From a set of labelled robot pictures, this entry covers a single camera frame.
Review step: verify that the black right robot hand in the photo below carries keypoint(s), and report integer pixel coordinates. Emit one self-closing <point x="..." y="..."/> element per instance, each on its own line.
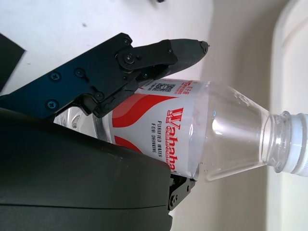
<point x="72" y="173"/>

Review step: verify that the clear plastic water bottle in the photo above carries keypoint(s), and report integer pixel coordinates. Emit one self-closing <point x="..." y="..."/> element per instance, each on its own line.
<point x="216" y="130"/>

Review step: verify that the black square tape patch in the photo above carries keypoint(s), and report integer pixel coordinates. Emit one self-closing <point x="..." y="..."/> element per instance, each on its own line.
<point x="8" y="60"/>

